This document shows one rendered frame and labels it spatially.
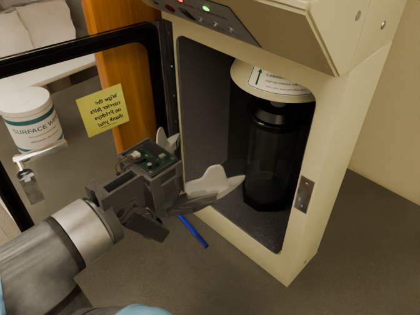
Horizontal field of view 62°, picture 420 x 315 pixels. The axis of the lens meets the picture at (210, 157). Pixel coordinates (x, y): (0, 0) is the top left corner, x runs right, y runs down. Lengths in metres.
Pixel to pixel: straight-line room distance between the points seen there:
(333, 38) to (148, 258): 0.59
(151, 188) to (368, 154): 0.69
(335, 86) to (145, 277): 0.52
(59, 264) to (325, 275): 0.54
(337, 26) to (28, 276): 0.38
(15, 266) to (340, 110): 0.39
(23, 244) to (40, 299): 0.06
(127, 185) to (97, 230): 0.06
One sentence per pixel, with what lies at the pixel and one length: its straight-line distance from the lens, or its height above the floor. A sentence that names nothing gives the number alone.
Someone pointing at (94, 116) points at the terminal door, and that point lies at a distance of 0.60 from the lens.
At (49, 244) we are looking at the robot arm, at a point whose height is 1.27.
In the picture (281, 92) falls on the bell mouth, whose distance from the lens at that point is 0.52.
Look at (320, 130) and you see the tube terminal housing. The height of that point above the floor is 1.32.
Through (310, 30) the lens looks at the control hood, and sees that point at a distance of 0.31.
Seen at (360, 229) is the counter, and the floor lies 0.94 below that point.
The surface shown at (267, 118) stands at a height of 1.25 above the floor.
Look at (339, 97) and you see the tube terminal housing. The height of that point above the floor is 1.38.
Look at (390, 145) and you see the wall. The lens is 0.97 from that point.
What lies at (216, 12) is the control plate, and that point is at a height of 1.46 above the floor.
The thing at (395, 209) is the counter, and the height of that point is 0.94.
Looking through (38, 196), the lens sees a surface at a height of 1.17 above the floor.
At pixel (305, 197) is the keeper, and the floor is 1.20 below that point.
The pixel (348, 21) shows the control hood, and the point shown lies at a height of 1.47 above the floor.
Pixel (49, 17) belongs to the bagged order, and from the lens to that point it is 1.62.
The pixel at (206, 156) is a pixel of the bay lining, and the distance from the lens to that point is 0.79.
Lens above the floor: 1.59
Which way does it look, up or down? 42 degrees down
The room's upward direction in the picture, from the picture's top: straight up
